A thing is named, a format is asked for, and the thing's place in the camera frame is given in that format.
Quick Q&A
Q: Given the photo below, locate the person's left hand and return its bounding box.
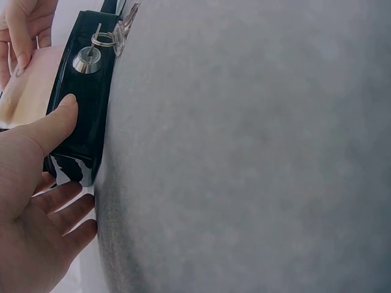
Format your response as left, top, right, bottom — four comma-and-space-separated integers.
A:
0, 93, 98, 293

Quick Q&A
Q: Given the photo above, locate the person's right hand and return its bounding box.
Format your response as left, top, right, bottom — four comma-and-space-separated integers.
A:
0, 0, 59, 89

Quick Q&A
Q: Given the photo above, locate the black metal cash box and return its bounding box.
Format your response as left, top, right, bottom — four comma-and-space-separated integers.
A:
42, 0, 126, 188

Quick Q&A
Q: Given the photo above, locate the pale pink paper stack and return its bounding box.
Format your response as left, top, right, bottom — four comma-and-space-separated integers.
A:
0, 43, 67, 126

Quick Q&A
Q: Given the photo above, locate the silver key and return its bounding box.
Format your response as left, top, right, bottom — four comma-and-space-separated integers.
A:
87, 23, 102, 59
111, 2, 141, 59

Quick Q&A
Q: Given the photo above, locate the silver key ring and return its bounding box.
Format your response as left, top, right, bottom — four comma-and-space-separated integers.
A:
90, 31, 119, 49

